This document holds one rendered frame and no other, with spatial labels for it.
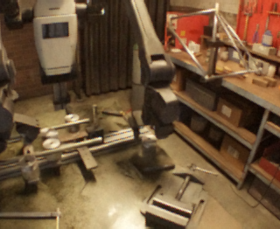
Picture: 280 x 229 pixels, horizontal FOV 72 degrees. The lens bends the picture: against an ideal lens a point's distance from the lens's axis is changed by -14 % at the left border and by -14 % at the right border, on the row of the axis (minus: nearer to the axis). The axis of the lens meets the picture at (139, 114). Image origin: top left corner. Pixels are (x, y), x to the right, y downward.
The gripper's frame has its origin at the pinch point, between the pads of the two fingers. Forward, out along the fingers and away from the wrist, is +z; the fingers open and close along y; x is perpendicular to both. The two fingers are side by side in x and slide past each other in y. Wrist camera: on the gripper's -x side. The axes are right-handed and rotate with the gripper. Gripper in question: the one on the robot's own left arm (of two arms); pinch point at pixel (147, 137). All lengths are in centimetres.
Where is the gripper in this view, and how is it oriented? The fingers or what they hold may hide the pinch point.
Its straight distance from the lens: 74.4
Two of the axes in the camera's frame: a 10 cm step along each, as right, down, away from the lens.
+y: 9.5, -1.2, 3.0
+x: -3.1, -6.1, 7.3
